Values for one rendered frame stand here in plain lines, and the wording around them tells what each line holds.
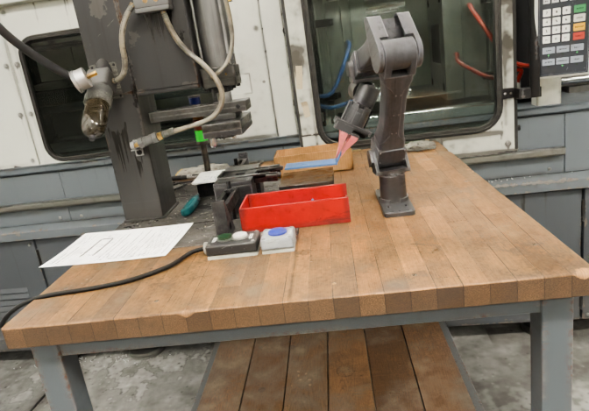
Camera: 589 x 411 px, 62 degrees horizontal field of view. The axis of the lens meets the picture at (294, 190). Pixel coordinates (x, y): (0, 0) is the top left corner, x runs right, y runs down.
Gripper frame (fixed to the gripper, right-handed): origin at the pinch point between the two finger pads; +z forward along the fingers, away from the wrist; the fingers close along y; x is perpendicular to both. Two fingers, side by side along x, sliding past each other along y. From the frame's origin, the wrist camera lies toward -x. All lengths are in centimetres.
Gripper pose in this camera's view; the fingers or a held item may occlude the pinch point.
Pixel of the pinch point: (338, 155)
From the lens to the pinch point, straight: 131.9
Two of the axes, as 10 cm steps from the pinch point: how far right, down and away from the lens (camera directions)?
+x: -0.6, 2.4, -9.7
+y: -9.2, -4.0, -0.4
